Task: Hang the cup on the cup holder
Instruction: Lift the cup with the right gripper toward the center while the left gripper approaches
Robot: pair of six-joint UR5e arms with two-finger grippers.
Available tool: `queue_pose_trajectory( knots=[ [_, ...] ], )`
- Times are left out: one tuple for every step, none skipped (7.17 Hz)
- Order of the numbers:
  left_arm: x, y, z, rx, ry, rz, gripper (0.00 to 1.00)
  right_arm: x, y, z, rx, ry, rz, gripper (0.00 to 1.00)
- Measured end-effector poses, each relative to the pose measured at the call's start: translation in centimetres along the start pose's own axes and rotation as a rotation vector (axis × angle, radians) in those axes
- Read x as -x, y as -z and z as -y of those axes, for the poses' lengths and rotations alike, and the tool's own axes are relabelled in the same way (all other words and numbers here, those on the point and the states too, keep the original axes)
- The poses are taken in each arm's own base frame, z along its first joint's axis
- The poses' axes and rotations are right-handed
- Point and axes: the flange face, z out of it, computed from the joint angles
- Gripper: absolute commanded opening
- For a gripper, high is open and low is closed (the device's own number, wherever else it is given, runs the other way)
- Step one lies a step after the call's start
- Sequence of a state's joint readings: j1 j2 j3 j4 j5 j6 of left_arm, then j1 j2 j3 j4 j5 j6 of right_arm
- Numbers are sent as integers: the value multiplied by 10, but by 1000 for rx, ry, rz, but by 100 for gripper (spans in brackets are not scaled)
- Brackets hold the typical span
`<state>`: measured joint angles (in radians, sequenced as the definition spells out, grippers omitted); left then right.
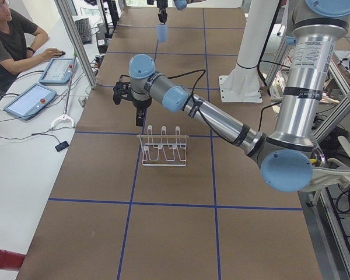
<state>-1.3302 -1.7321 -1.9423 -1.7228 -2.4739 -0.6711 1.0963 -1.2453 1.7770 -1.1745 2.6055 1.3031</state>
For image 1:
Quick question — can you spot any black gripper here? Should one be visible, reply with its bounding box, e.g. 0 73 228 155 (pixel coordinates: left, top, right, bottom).
113 75 152 127
147 0 168 25

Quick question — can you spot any blue plastic cup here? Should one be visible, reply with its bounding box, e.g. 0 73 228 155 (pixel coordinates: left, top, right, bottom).
156 24 168 43

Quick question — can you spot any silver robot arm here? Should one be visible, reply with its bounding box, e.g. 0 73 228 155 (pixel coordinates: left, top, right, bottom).
113 1 350 192
146 0 204 24

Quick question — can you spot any reacher grabber stick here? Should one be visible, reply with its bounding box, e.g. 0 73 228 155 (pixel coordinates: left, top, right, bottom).
50 51 78 130

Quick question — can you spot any black keyboard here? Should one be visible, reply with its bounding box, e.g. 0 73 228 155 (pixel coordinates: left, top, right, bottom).
74 18 92 44

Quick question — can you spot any small black puck device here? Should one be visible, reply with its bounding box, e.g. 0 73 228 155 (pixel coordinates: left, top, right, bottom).
55 141 69 152

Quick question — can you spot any upper teach pendant tablet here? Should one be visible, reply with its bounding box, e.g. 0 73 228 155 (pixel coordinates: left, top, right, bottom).
38 58 78 85

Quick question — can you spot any teach pendant tablet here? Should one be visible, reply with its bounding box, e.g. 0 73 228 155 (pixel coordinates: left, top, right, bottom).
3 83 57 121
38 58 78 85

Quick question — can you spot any lower teach pendant tablet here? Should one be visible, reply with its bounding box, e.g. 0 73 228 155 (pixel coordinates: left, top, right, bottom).
3 83 57 121

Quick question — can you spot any seated person dark shirt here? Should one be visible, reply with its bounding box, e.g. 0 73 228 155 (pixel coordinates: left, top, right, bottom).
0 1 65 94

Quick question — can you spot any red cylinder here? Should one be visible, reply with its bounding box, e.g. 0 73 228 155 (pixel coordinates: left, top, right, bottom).
0 249 26 271

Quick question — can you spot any white wire cup holder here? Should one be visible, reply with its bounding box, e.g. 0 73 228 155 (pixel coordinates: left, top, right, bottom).
136 125 189 167

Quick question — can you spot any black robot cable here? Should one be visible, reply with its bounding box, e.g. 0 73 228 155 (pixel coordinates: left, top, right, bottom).
167 69 219 138

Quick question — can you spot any aluminium frame post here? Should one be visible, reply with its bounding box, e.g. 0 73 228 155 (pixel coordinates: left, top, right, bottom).
54 0 97 89

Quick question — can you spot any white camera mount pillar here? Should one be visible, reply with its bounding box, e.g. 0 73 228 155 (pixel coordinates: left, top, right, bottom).
219 0 281 103

